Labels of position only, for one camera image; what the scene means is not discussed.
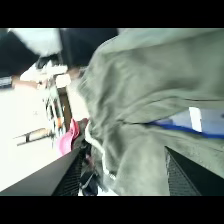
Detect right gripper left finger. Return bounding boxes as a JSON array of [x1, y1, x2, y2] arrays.
[[0, 146, 85, 197]]

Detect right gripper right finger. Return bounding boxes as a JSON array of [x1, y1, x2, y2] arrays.
[[164, 145, 224, 197]]

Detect grey-green garment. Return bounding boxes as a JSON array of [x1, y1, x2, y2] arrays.
[[77, 27, 224, 197]]

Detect black garment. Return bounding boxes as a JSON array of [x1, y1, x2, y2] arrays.
[[78, 141, 103, 197]]

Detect pink garment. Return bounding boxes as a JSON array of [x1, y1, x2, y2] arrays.
[[54, 118, 81, 157]]

